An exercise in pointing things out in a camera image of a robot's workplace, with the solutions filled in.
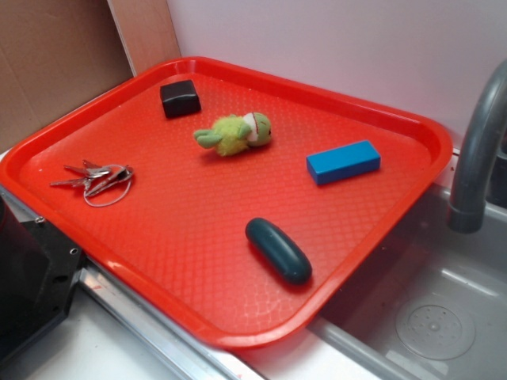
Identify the dark green plastic pickle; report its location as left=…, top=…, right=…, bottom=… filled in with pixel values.
left=245, top=218, right=313, bottom=285

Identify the red plastic tray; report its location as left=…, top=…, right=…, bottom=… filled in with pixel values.
left=1, top=58, right=452, bottom=349

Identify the green plush frog toy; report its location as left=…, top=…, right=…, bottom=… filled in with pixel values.
left=193, top=112, right=272, bottom=157

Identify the blue rectangular block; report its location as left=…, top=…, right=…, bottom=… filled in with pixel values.
left=306, top=140, right=381, bottom=185

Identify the black rectangular block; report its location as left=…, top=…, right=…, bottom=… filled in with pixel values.
left=159, top=80, right=201, bottom=119

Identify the bunch of metal keys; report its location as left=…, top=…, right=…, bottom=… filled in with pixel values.
left=49, top=159, right=135, bottom=208

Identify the grey plastic sink basin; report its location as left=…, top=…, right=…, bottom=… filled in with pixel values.
left=310, top=185, right=506, bottom=379

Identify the grey toy faucet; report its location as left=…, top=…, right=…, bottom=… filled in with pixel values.
left=447, top=62, right=506, bottom=234

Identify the brown cardboard panel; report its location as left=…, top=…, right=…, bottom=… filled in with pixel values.
left=1, top=1, right=181, bottom=151

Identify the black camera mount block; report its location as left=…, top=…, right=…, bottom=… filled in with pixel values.
left=1, top=200, right=85, bottom=367

